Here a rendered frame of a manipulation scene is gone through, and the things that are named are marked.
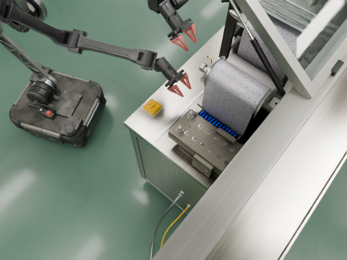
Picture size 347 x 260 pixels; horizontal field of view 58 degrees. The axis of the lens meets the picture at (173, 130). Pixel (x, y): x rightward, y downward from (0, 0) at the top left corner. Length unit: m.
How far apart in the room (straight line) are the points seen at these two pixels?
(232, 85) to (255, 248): 0.64
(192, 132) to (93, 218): 1.24
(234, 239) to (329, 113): 0.52
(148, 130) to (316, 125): 0.83
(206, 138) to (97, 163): 1.30
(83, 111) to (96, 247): 1.00
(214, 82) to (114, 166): 1.42
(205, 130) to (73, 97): 1.38
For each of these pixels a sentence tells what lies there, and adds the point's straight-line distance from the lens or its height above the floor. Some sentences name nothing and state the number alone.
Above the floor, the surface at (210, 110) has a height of 1.07.
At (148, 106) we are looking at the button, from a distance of 1.65.
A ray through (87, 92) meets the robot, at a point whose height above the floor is 0.24.
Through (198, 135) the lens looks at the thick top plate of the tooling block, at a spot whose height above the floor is 1.03.
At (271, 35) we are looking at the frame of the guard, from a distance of 0.80.
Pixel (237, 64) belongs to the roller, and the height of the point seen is 1.23.
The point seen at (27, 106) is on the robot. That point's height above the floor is 0.24.
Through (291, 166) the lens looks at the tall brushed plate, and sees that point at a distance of 1.01.
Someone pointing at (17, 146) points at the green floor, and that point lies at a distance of 2.83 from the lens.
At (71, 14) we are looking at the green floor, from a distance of 3.58.
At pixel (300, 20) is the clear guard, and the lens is 0.91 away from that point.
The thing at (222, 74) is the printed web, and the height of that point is 1.30.
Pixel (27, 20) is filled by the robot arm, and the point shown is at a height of 1.36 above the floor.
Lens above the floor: 2.32
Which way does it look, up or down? 63 degrees down
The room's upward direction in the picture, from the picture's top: 1 degrees clockwise
